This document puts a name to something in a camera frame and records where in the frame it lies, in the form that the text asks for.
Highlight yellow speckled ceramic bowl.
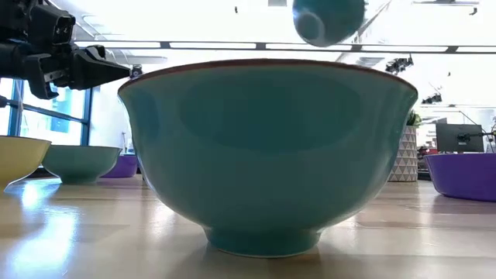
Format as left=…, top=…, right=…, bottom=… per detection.
left=0, top=135, right=53, bottom=193

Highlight black computer monitor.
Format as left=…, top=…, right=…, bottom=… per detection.
left=435, top=122, right=485, bottom=153

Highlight long ceiling light rail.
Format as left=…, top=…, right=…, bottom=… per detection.
left=73, top=38, right=496, bottom=55

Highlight teal bowl with pebbled inside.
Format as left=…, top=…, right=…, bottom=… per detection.
left=117, top=57, right=419, bottom=259
left=292, top=0, right=367, bottom=48

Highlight purple bowl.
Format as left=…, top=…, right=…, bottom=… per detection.
left=101, top=154, right=140, bottom=179
left=423, top=153, right=496, bottom=203

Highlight green ceramic bowl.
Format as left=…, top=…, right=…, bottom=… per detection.
left=41, top=144, right=123, bottom=185

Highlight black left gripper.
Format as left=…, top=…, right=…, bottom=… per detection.
left=0, top=41, right=132, bottom=101

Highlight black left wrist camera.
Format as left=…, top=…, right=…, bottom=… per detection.
left=30, top=3, right=77, bottom=47

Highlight black aluminium rig frame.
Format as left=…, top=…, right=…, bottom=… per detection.
left=23, top=167, right=432, bottom=181

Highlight black ceiling spotlight cluster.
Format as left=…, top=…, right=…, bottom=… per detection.
left=384, top=53, right=415, bottom=76
left=421, top=91, right=443, bottom=105

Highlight succulent in patterned white pot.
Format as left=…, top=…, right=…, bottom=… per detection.
left=388, top=109, right=423, bottom=183

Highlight blue window frame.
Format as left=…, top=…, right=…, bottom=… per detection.
left=0, top=77, right=94, bottom=147

